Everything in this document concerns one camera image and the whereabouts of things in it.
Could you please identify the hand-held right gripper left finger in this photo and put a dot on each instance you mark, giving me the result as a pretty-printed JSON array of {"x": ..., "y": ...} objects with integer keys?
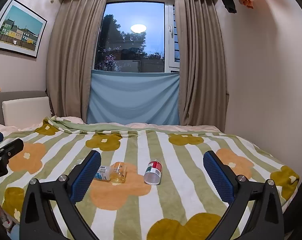
[{"x": 87, "y": 175}]

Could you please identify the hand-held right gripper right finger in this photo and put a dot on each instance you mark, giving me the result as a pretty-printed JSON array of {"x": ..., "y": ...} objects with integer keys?
[{"x": 218, "y": 177}]

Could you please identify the clear yellow cup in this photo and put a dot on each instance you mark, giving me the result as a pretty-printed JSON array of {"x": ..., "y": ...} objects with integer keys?
[{"x": 119, "y": 173}]

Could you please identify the clear bottle with blue label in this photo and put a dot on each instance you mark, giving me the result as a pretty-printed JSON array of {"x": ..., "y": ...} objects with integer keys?
[{"x": 102, "y": 174}]

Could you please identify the white cushion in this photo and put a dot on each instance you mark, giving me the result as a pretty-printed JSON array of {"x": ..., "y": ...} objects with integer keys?
[{"x": 26, "y": 111}]

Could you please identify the grey headboard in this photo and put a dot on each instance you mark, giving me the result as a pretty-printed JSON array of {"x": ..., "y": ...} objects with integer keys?
[{"x": 16, "y": 94}]

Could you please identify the striped floral blanket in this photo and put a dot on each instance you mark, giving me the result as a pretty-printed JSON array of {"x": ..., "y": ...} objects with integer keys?
[{"x": 165, "y": 205}]

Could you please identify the red and white can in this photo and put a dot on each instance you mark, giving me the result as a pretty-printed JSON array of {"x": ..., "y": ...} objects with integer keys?
[{"x": 153, "y": 171}]

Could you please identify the dark object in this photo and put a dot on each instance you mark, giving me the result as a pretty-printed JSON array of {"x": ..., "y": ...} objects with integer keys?
[{"x": 300, "y": 205}]

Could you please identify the light blue cloth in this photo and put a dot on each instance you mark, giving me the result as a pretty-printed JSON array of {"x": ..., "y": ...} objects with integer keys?
[{"x": 133, "y": 97}]

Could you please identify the beige curtain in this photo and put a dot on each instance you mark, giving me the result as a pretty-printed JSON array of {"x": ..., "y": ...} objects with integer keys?
[
  {"x": 68, "y": 67},
  {"x": 203, "y": 67}
]

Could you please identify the framed picture of houses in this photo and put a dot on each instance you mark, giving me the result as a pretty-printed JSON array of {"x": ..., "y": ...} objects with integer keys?
[{"x": 18, "y": 28}]

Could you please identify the white framed window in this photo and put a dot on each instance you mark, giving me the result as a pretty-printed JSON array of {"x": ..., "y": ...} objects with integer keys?
[{"x": 133, "y": 52}]

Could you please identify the black garment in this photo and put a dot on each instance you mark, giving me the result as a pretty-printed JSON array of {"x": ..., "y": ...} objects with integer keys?
[{"x": 228, "y": 1}]

